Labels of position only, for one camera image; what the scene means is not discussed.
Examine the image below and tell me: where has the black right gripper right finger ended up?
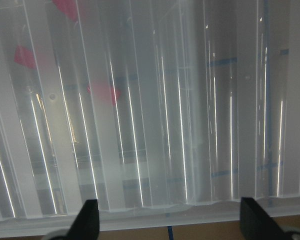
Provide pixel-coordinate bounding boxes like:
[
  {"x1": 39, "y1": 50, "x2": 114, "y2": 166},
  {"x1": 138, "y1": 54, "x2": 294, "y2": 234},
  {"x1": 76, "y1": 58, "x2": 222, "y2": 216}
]
[{"x1": 239, "y1": 197, "x2": 283, "y2": 240}]

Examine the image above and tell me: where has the red block under lid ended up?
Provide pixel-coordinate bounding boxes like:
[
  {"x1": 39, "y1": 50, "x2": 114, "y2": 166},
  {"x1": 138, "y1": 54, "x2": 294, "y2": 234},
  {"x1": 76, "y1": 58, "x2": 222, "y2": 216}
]
[
  {"x1": 14, "y1": 45, "x2": 36, "y2": 69},
  {"x1": 86, "y1": 83, "x2": 122, "y2": 106},
  {"x1": 52, "y1": 0, "x2": 78, "y2": 22}
]

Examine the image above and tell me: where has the clear plastic box lid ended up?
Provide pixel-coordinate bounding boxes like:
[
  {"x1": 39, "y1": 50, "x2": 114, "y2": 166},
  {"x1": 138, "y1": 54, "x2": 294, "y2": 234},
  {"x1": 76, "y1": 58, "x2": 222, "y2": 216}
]
[{"x1": 0, "y1": 0, "x2": 300, "y2": 238}]

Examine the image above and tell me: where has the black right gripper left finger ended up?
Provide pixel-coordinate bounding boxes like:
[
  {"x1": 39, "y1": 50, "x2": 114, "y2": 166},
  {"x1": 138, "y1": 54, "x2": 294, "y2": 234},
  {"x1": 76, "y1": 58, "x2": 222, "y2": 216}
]
[{"x1": 67, "y1": 199, "x2": 100, "y2": 240}]

